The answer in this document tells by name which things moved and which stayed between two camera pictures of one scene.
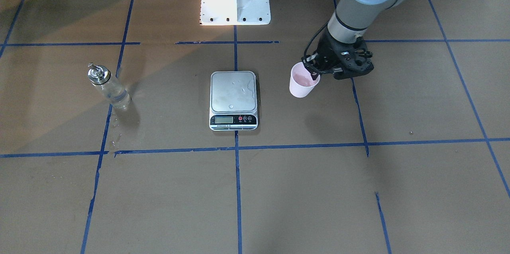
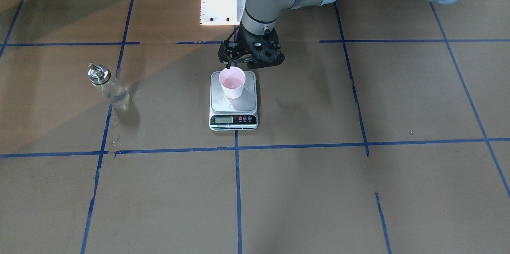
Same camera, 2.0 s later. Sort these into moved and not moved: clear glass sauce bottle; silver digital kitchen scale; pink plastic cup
Moved: pink plastic cup
Not moved: clear glass sauce bottle; silver digital kitchen scale
